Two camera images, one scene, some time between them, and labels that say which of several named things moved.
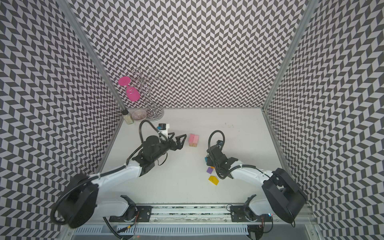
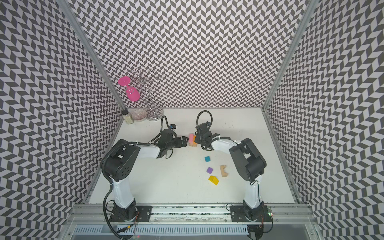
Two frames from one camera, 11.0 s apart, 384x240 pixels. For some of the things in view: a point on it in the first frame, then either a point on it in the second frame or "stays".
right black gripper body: [210, 159] to [199, 139]
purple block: [209, 170] stays
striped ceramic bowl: [139, 114] stays
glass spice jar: [127, 117] stays
